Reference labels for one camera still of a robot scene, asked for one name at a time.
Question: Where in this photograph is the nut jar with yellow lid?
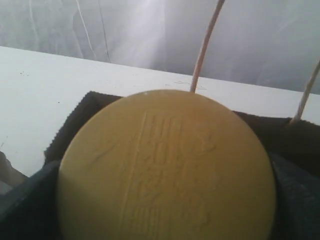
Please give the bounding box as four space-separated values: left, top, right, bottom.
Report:
56 90 276 240

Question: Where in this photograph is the brown paper bag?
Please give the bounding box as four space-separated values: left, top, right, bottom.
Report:
0 0 320 240

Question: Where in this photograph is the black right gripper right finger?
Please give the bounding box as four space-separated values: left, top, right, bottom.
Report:
268 152 320 240

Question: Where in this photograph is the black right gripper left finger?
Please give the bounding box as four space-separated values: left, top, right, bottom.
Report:
0 160 62 240

